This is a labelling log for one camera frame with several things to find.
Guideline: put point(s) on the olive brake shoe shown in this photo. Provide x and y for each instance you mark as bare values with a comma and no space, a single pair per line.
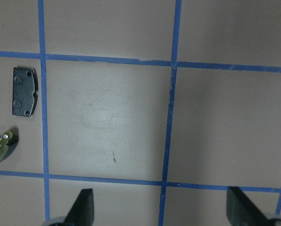
8,142

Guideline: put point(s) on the black brake pad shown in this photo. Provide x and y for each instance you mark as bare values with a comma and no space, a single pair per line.
25,88

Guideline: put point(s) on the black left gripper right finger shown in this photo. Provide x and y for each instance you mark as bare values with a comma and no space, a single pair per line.
241,211

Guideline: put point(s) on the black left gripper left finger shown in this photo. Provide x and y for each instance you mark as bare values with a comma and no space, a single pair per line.
82,211

